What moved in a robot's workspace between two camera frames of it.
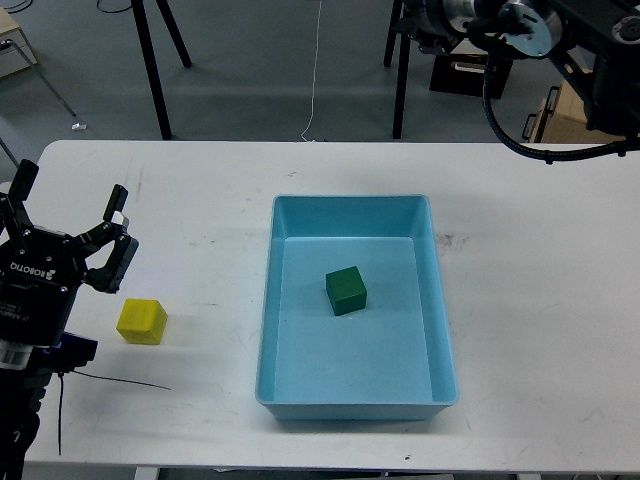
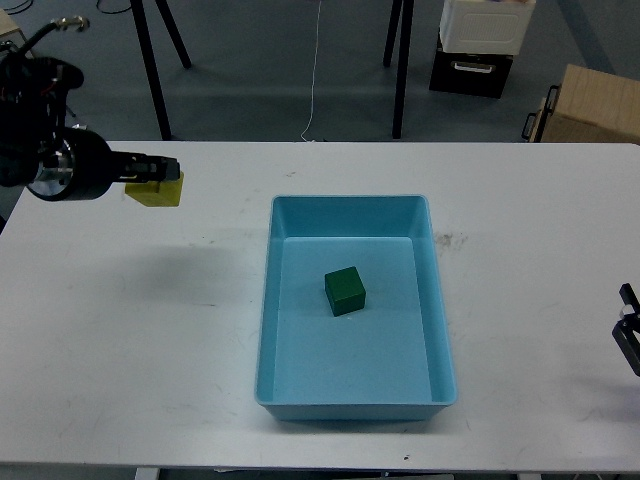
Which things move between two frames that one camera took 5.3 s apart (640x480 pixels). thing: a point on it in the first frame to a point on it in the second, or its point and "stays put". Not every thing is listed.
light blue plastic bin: (389, 360) stays put
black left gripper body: (40, 273) to (76, 164)
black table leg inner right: (395, 16) stays put
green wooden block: (346, 290) stays put
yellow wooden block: (142, 321) to (164, 193)
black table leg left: (142, 24) stays put
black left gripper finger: (108, 278) to (143, 168)
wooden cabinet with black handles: (561, 117) stays put
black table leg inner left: (174, 33) stays put
